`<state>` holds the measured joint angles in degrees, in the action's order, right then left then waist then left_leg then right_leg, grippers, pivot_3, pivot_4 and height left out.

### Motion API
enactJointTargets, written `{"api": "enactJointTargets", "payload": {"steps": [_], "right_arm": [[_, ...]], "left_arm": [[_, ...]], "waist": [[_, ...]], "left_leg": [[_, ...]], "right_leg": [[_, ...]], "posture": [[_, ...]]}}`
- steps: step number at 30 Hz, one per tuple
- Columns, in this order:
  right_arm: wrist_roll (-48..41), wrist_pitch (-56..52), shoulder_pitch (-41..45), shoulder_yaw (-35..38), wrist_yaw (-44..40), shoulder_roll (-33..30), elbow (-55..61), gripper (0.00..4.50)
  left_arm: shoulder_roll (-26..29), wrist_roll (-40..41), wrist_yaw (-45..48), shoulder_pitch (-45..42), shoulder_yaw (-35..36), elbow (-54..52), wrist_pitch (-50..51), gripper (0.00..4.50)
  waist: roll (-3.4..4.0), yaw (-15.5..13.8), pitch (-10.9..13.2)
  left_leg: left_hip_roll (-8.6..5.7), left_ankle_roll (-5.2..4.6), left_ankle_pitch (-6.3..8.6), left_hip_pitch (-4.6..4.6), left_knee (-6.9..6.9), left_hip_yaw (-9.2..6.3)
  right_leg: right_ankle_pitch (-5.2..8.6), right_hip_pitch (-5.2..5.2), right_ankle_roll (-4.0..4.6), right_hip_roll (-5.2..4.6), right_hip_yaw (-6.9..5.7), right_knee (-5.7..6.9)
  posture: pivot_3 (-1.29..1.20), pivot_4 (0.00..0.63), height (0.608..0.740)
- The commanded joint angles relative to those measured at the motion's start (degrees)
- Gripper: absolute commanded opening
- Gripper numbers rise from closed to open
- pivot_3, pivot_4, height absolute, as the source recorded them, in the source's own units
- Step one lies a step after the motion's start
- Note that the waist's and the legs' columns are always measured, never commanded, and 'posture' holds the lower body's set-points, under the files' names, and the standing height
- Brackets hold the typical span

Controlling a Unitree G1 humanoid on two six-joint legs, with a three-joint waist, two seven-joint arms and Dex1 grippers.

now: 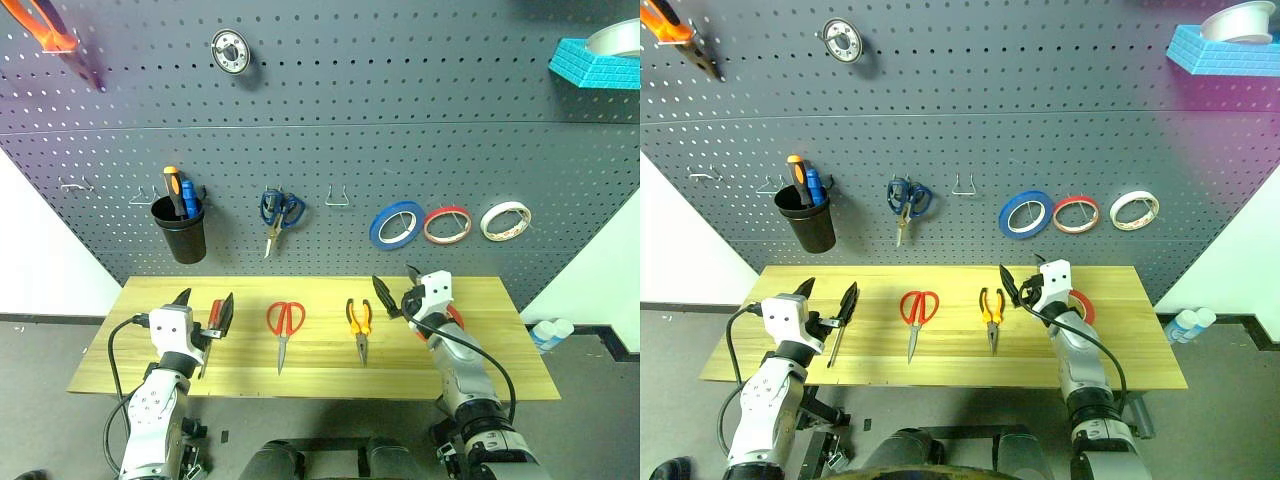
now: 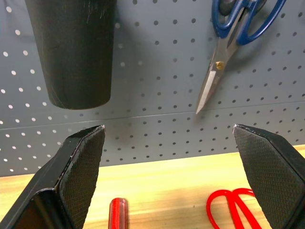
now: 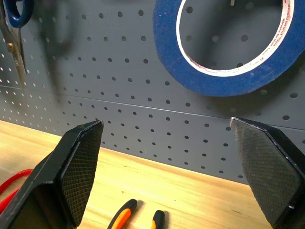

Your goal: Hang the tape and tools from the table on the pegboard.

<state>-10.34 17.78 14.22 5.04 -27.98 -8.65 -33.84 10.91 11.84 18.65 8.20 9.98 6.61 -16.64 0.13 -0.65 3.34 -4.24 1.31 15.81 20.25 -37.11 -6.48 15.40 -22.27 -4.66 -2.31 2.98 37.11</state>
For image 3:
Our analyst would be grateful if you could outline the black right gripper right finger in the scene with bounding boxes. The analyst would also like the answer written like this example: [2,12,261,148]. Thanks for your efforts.
[229,116,305,229]

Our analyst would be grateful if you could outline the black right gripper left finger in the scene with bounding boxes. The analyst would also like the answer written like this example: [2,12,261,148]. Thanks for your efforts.
[0,120,104,229]

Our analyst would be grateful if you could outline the orange black handled pliers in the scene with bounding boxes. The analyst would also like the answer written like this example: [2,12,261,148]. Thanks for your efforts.
[107,198,165,229]

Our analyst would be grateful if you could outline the grey pegboard panel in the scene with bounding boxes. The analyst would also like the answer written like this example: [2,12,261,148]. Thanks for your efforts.
[0,0,305,186]

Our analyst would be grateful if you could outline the blue masking tape roll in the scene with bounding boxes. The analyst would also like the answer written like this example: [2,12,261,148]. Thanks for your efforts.
[152,0,305,97]

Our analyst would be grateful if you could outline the red handled scissors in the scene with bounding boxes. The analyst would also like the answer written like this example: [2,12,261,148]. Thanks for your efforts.
[0,168,33,213]

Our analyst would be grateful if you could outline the blue handled scissors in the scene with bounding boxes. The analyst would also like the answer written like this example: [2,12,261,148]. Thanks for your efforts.
[0,0,34,88]

